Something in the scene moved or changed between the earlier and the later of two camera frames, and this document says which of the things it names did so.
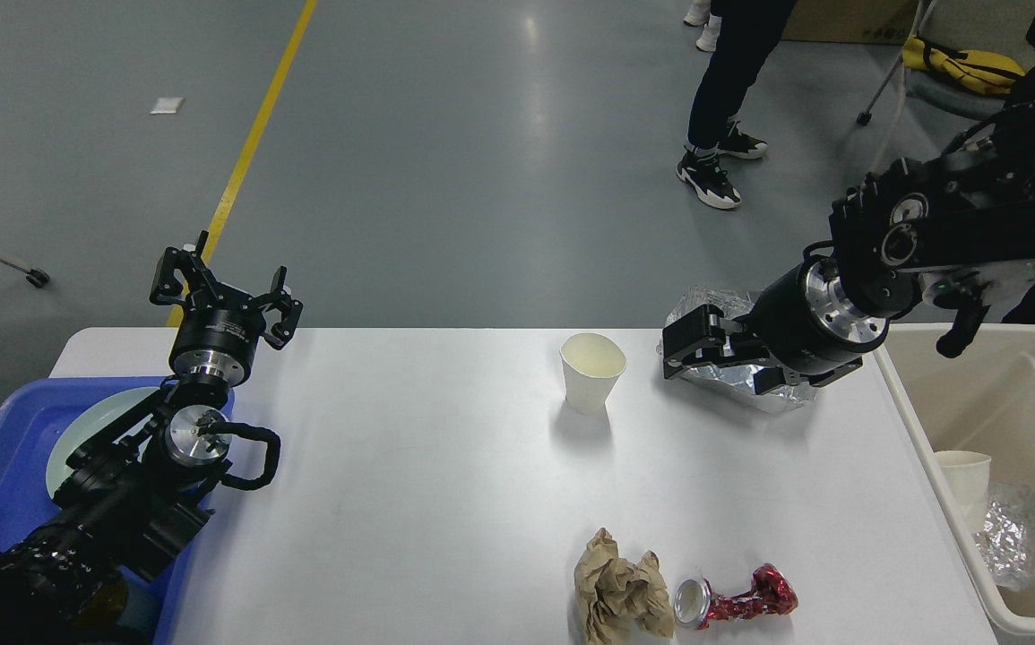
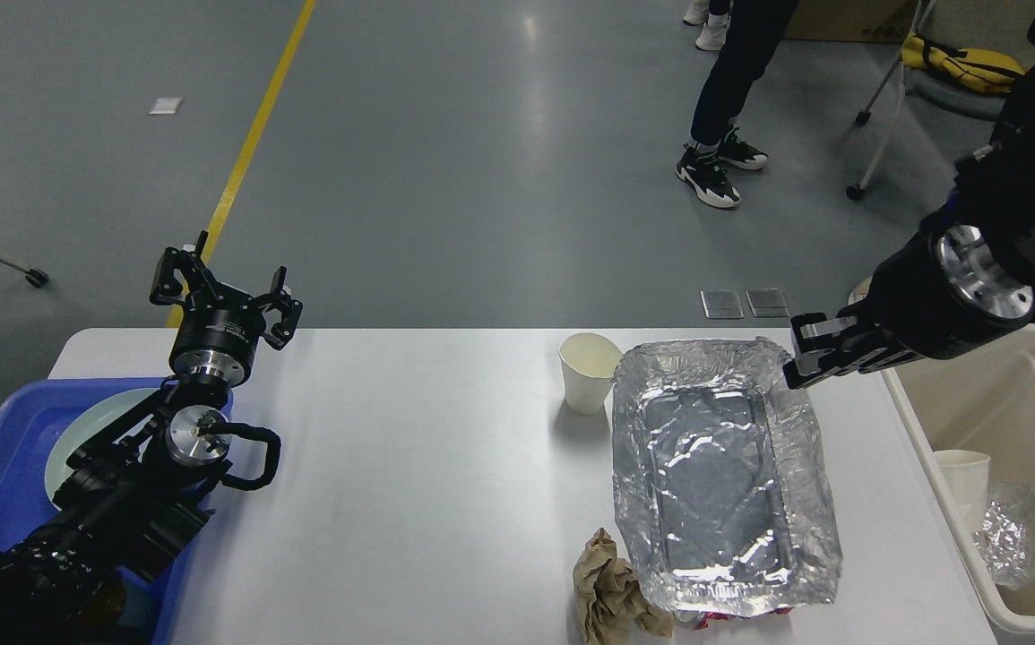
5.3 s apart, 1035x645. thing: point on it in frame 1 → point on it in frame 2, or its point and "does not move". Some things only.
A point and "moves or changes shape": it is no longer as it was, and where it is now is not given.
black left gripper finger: x=279 y=299 does not move
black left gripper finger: x=182 y=274 does not move
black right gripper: x=805 y=326 → x=944 y=291
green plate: x=85 y=423 does not move
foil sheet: x=738 y=381 moves or changes shape
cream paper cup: x=968 y=474 does not move
